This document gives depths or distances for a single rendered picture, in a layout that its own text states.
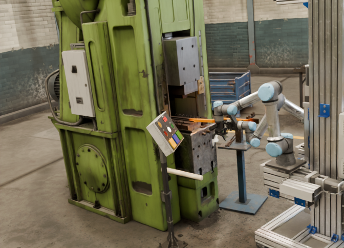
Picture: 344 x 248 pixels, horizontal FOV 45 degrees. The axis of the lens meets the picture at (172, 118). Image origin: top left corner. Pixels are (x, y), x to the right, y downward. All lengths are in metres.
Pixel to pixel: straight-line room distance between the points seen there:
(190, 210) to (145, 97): 1.24
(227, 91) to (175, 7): 3.94
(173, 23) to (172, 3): 0.18
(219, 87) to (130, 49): 4.07
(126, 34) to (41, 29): 6.49
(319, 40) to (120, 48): 1.74
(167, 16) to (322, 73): 1.46
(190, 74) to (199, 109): 0.51
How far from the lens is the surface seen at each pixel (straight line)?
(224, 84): 7.56
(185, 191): 4.05
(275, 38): 11.47
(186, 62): 3.71
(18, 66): 9.67
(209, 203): 4.19
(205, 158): 3.98
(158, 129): 3.19
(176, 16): 3.84
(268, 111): 3.00
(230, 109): 3.18
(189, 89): 3.76
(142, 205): 4.12
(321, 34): 3.04
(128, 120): 3.83
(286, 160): 3.21
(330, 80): 3.05
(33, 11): 10.02
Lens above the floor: 2.05
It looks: 15 degrees down
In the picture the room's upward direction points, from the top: 6 degrees counter-clockwise
